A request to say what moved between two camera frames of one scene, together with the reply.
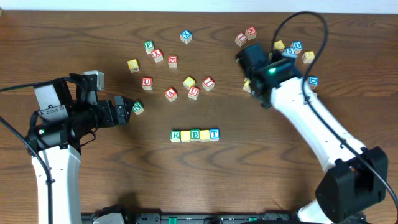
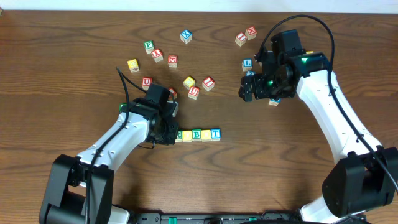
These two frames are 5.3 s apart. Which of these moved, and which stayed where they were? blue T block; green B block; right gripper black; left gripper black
Moved: left gripper black; right gripper black
Stayed: green B block; blue T block
